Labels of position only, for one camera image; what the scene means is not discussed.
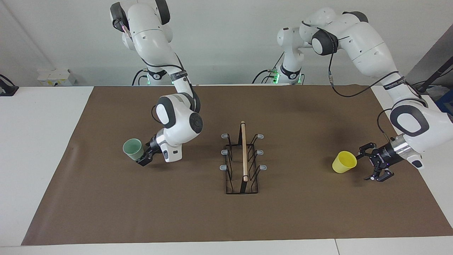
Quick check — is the pale green plastic cup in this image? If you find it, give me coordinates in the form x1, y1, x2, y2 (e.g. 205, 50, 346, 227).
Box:
122, 138, 144, 163

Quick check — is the black left base cable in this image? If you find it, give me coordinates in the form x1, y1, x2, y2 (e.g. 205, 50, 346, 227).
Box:
252, 52, 283, 84

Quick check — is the blue box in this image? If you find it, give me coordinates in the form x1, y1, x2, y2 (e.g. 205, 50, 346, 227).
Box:
435, 89, 453, 125

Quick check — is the yellow plastic cup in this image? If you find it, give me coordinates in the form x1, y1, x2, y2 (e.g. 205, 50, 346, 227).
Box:
332, 151, 357, 174

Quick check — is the black wire cup rack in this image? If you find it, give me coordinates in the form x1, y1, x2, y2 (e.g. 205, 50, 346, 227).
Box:
220, 121, 268, 194

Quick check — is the black right base cable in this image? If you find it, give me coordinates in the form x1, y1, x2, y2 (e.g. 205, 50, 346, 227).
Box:
132, 68, 147, 86

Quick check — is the black stand pole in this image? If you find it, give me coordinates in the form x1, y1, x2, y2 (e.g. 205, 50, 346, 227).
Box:
412, 56, 453, 94

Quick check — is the black clamp mount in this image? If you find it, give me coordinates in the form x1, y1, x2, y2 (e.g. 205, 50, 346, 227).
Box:
0, 74, 19, 97

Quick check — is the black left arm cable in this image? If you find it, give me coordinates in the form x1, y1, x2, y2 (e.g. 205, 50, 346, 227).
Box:
301, 21, 425, 139

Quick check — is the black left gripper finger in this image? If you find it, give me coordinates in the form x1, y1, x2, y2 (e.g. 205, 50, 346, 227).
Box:
364, 164, 395, 182
356, 142, 378, 160

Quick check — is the black base cable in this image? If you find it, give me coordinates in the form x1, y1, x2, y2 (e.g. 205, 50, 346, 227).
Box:
132, 68, 147, 86
252, 52, 283, 84

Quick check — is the grey partition panel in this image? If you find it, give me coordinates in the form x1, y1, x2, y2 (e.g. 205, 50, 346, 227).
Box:
403, 25, 453, 85

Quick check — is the white power box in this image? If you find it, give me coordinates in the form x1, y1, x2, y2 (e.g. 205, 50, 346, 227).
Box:
37, 68, 76, 86

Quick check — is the brown table mat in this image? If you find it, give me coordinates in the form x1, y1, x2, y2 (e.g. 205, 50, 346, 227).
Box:
21, 84, 453, 246

